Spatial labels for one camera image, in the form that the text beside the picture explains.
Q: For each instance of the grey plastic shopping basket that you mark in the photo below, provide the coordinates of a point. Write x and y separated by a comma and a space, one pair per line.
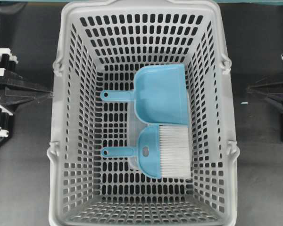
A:
102, 44

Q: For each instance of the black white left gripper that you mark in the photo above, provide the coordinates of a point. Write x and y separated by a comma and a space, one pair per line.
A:
10, 100

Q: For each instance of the blue plastic dustpan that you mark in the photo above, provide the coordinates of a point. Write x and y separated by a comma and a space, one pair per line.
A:
159, 95

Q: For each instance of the blue hand brush white bristles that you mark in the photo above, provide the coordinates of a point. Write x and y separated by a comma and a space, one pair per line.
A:
161, 152

